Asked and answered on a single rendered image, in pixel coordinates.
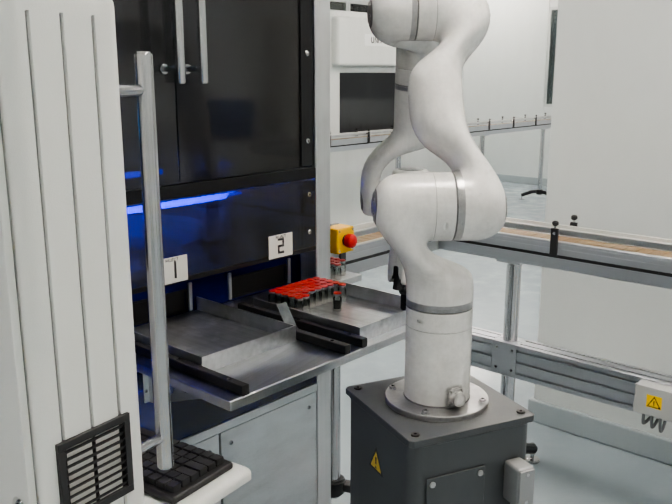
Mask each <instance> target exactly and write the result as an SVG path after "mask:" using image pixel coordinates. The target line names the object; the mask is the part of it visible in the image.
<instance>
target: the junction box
mask: <svg viewBox="0 0 672 504"><path fill-rule="evenodd" d="M633 411H635V412H639V413H642V414H646V415H649V416H653V417H656V418H660V419H664V420H667V421H671V422H672V387H670V386H667V385H663V384H659V383H655V382H651V381H647V380H643V379H641V380H640V381H639V382H637V383H636V384H635V395H634V406H633Z"/></svg>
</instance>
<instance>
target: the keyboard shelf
mask: <svg viewBox="0 0 672 504"><path fill-rule="evenodd" d="M232 463H233V462H232ZM250 480H251V471H250V469H249V468H247V467H245V466H242V465H239V464H236V463H233V468H232V469H230V470H229V471H227V472H226V473H224V474H222V475H221V476H219V477H218V478H216V479H214V480H213V481H211V482H210V483H208V484H206V485H205V486H203V487H202V488H200V489H198V490H197V491H195V492H194V493H192V494H190V495H189V496H187V497H186V498H184V499H183V500H181V501H179V502H178V503H176V504H215V503H216V502H218V501H220V500H221V499H223V498H224V497H226V496H227V495H229V494H230V493H232V492H233V491H235V490H236V489H238V488H239V487H241V486H242V485H244V484H245V483H247V482H248V481H250ZM144 500H145V504H170V503H168V502H165V501H163V500H161V499H158V498H156V497H153V496H151V495H149V494H146V493H144Z"/></svg>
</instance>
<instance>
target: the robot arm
mask: <svg viewBox="0 0 672 504"><path fill-rule="evenodd" d="M490 16H491V13H490V9H489V4H488V3H487V1H486V0H370V1H369V2H368V8H367V19H368V20H367V21H368V24H369V28H370V30H371V32H372V34H373V35H374V36H375V37H376V38H377V39H378V40H379V41H381V42H382V43H384V44H386V45H389V46H392V47H396V66H395V96H394V128H393V131H392V133H391V134H390V135H389V136H388V137H387V138H386V139H385V140H383V141H382V142H381V143H380V144H379V145H378V146H377V147H376V148H375V149H374V150H373V151H372V152H371V154H370V155H369V156H368V158H367V160H366V162H365V164H364V166H363V170H362V174H361V185H360V205H361V210H362V212H363V213H364V214H365V215H367V216H372V217H373V222H374V223H375V225H376V227H377V229H378V230H379V232H380V233H381V235H382V236H383V238H384V239H385V240H386V241H387V243H388V244H389V245H390V252H389V261H388V281H389V282H393V290H399V294H401V307H400V308H401V310H406V334H405V378H404V379H402V380H399V381H397V382H395V383H393V384H392V385H390V386H389V387H388V388H387V390H386V392H385V400H386V403H387V405H388V406H389V407H390V408H391V409H392V410H394V411H395V412H397V413H399V414H401V415H403V416H406V417H409V418H413V419H417V420H422V421H428V422H457V421H463V420H468V419H471V418H474V417H476V416H479V415H480V414H482V413H483V412H484V411H485V410H486V409H487V407H488V395H487V393H486V392H485V391H484V390H483V389H482V388H480V387H479V386H477V385H475V384H473V383H470V368H471V344H472V319H473V293H474V285H473V277H472V274H471V272H470V271H469V270H468V269H467V268H465V267H464V266H462V265H460V264H458V263H455V262H453V261H450V260H447V259H445V258H442V257H440V256H438V255H436V254H434V253H433V252H431V251H430V250H429V249H428V247H427V242H429V241H472V240H483V239H486V238H489V237H491V236H493V235H495V234H496V233H498V232H499V231H500V230H501V228H502V227H503V225H504V223H505V220H506V217H507V214H508V211H507V197H506V195H505V191H504V189H503V186H502V184H501V182H500V180H499V178H498V176H497V174H496V173H495V171H494V170H493V168H492V167H491V165H490V164H489V162H488V161H487V160H486V158H485V157H484V155H483V154H482V153H481V151H480V150H479V148H478V147H477V145H476V144H475V142H474V140H473V138H472V136H471V134H470V132H469V129H468V126H467V122H466V117H465V111H464V100H463V87H462V69H463V65H464V64H465V62H466V61H467V60H468V58H469V57H470V56H471V54H472V53H473V52H474V51H475V50H476V49H477V48H478V46H479V45H480V44H481V42H482V41H483V39H484V37H485V36H486V34H487V31H488V28H489V24H490ZM424 148H426V149H428V150H429V151H430V152H432V153H433V154H434V155H436V156H437V157H439V158H440V159H441V160H443V161H444V162H445V163H446V164H447V165H448V166H449V167H450V169H451V171H452V172H429V171H428V170H427V169H424V168H417V167H403V168H397V169H395V170H393V172H392V175H390V176H388V177H386V178H384V179H383V180H382V181H381V182H380V178H381V174H382V171H383V170H384V168H385V167H386V166H387V165H388V164H389V163H390V162H391V161H392V160H394V159H395V158H397V157H399V156H401V155H404V154H407V153H410V152H414V151H417V150H421V149H424ZM405 286H406V287H405Z"/></svg>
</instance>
